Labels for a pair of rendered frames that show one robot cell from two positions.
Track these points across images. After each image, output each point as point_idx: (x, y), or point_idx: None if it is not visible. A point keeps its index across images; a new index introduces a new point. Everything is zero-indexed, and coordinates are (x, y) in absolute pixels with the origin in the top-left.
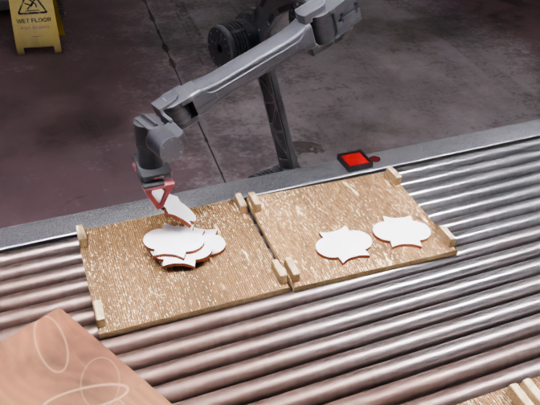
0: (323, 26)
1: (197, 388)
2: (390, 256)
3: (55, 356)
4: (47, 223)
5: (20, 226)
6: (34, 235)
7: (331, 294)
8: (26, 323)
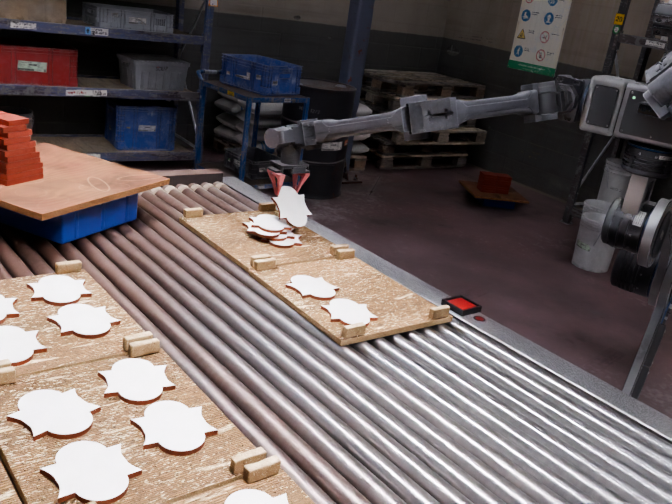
0: (411, 114)
1: (144, 248)
2: (310, 307)
3: (129, 178)
4: None
5: None
6: None
7: (258, 293)
8: None
